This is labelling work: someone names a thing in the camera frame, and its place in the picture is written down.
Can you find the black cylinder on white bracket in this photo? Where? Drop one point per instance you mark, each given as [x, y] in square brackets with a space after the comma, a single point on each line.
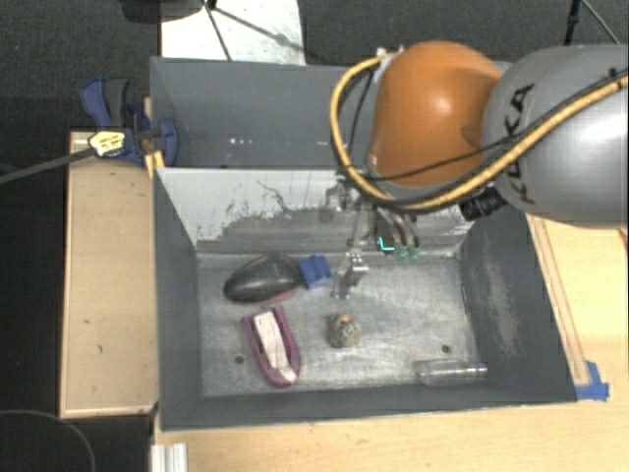
[484, 205]

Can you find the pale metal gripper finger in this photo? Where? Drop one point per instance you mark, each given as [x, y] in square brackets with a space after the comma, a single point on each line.
[341, 278]
[358, 273]

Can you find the grey metal bin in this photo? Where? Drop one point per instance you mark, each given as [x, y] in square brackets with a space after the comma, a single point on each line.
[393, 312]

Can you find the pale wood flat board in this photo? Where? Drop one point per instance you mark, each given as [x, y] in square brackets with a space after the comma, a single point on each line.
[108, 288]

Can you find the black oval brush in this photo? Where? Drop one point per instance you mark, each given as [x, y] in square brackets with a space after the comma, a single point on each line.
[260, 279]

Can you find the blue ridged block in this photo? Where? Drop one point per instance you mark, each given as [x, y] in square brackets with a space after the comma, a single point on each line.
[315, 269]

